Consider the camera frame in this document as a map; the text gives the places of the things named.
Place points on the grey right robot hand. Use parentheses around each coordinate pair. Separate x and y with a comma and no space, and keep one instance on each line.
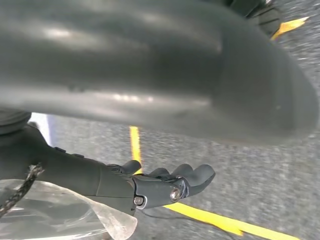
(75,172)

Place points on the glossy curved panel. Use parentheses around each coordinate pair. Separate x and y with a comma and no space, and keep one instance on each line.
(50,215)

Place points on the dark round floor object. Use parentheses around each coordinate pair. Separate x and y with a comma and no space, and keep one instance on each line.
(260,13)

